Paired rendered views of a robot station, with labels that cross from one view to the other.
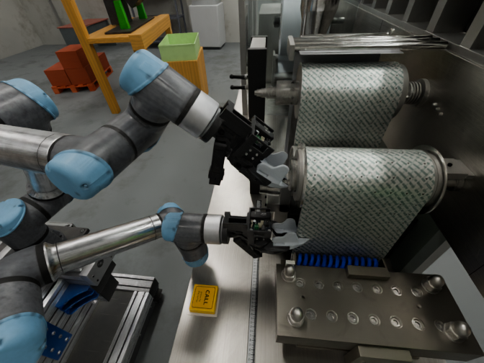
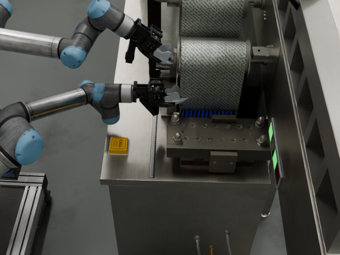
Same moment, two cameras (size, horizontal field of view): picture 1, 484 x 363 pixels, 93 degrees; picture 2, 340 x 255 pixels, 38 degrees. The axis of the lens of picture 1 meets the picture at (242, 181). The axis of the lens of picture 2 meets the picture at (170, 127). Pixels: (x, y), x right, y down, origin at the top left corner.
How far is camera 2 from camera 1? 1.32 m
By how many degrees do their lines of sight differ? 8
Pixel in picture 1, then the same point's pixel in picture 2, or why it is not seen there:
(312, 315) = (187, 139)
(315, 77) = not seen: outside the picture
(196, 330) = (116, 162)
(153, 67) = (105, 7)
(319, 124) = (196, 22)
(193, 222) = (114, 88)
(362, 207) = (213, 74)
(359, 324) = (212, 141)
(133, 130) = (91, 34)
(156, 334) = (50, 232)
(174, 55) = not seen: outside the picture
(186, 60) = not seen: outside the picture
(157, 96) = (106, 19)
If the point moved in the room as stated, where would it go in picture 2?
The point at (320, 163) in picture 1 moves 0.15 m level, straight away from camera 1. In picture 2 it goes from (188, 50) to (199, 26)
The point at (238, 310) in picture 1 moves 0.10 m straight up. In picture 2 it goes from (142, 151) to (141, 135)
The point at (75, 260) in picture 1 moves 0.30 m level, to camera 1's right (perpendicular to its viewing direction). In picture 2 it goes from (39, 112) to (120, 107)
